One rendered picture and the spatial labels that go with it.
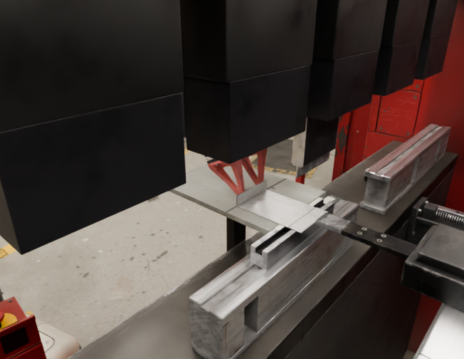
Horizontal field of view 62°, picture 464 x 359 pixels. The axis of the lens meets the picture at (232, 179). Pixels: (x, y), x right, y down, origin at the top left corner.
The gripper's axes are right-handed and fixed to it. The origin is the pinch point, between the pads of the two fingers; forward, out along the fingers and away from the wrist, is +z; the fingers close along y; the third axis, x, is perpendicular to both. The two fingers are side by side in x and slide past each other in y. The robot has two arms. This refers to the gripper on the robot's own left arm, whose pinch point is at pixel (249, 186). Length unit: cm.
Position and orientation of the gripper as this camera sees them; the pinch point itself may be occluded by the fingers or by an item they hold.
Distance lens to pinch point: 69.8
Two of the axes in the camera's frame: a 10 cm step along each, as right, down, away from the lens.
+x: -6.7, 1.7, 7.2
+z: 3.4, 9.3, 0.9
